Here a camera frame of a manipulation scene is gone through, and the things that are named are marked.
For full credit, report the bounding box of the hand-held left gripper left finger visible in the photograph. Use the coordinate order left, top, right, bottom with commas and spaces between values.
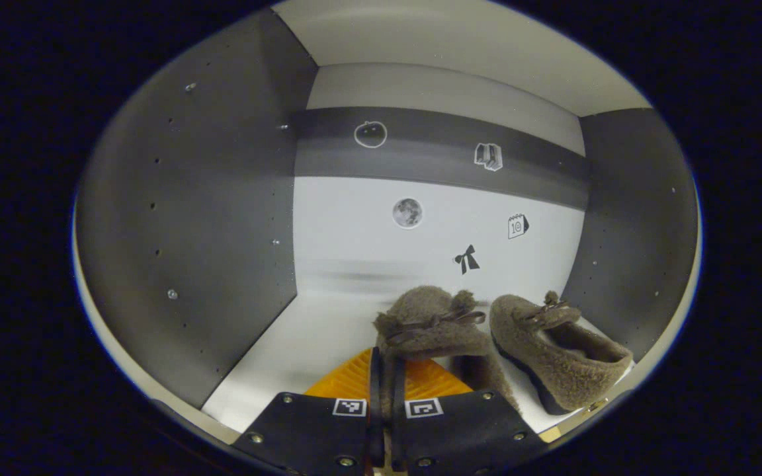
232, 347, 385, 476

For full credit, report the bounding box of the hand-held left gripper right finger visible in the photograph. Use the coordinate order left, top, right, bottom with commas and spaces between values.
391, 357, 550, 476

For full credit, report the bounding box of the brown fuzzy shoe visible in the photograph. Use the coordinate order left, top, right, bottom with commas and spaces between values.
373, 286, 521, 414
489, 291, 634, 416

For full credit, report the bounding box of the white shoe cabinet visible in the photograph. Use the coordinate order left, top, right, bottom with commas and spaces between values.
73, 0, 702, 445

